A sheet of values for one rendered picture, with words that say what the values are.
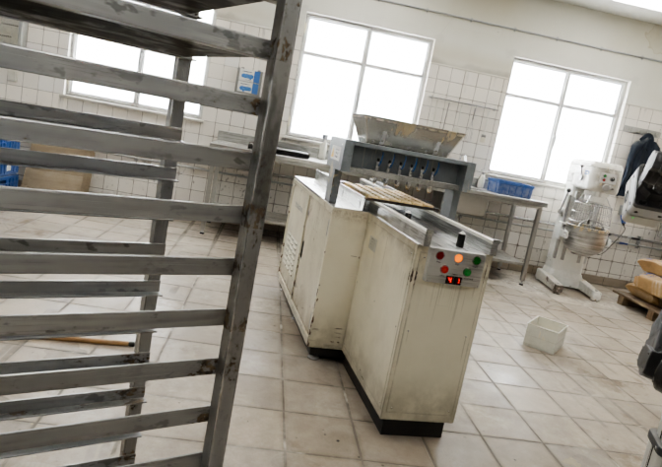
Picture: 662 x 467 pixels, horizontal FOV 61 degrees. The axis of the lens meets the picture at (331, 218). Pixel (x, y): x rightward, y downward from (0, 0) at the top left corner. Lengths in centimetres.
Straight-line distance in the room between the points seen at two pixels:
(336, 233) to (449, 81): 384
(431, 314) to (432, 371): 25
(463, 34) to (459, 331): 455
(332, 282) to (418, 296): 73
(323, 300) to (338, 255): 25
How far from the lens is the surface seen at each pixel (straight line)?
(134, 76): 87
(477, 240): 246
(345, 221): 287
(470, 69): 654
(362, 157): 293
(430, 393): 252
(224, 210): 94
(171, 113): 133
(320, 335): 303
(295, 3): 94
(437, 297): 235
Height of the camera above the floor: 122
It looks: 9 degrees down
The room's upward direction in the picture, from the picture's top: 11 degrees clockwise
